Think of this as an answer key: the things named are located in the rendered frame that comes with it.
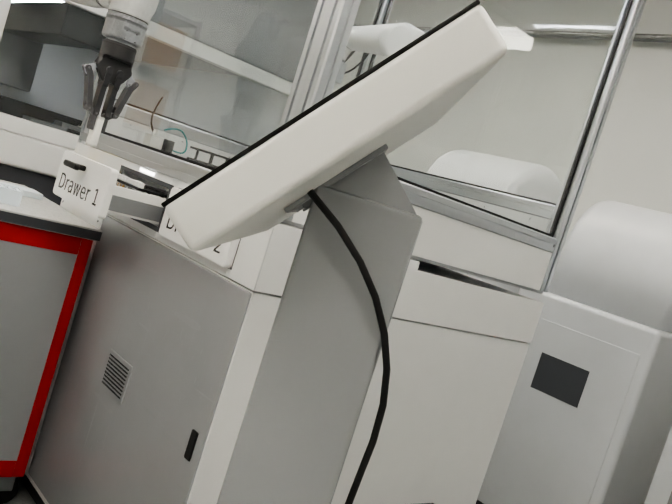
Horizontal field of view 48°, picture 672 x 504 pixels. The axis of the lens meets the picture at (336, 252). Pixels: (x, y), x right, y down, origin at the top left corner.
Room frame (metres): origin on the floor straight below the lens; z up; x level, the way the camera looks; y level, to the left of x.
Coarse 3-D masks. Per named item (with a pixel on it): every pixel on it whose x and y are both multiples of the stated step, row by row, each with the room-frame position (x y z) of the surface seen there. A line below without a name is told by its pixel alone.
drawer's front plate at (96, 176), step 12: (72, 156) 1.77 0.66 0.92; (60, 168) 1.81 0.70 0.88; (96, 168) 1.66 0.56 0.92; (108, 168) 1.61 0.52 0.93; (72, 180) 1.74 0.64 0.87; (84, 180) 1.69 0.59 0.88; (96, 180) 1.64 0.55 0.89; (108, 180) 1.60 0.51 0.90; (60, 192) 1.78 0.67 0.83; (72, 192) 1.73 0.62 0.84; (108, 192) 1.60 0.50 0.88; (84, 204) 1.66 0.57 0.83; (96, 204) 1.62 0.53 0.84; (108, 204) 1.61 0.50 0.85; (96, 216) 1.61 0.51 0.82
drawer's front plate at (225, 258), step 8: (176, 192) 1.65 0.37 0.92; (168, 224) 1.64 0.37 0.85; (160, 232) 1.66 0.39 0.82; (168, 232) 1.64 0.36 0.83; (176, 232) 1.61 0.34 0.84; (176, 240) 1.60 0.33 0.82; (208, 248) 1.51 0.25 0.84; (224, 248) 1.47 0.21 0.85; (232, 248) 1.46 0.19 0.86; (208, 256) 1.50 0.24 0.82; (216, 256) 1.48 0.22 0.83; (224, 256) 1.46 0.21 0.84; (232, 256) 1.46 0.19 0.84; (224, 264) 1.45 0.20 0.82
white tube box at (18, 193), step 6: (0, 186) 1.78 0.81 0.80; (6, 186) 1.85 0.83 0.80; (12, 186) 1.87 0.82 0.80; (0, 192) 1.78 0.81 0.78; (6, 192) 1.79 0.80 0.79; (12, 192) 1.80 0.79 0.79; (18, 192) 1.80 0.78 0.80; (0, 198) 1.79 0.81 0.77; (6, 198) 1.79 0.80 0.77; (12, 198) 1.80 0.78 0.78; (18, 198) 1.81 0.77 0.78; (12, 204) 1.80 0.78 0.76; (18, 204) 1.81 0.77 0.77
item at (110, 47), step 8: (104, 40) 1.65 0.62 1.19; (112, 40) 1.64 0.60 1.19; (104, 48) 1.64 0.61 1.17; (112, 48) 1.64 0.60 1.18; (120, 48) 1.64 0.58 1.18; (128, 48) 1.65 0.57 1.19; (104, 56) 1.65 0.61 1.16; (112, 56) 1.64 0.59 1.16; (120, 56) 1.64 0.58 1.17; (128, 56) 1.66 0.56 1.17; (96, 64) 1.64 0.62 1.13; (104, 64) 1.65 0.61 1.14; (112, 64) 1.66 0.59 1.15; (120, 64) 1.67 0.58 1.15; (128, 64) 1.68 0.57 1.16; (104, 72) 1.65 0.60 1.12; (128, 72) 1.69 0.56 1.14; (112, 80) 1.67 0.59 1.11
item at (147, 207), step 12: (120, 192) 1.64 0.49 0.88; (132, 192) 1.66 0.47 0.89; (144, 192) 1.94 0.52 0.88; (120, 204) 1.64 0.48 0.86; (132, 204) 1.66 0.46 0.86; (144, 204) 1.68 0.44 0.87; (156, 204) 1.70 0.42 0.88; (132, 216) 1.67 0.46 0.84; (144, 216) 1.69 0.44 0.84; (156, 216) 1.71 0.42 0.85
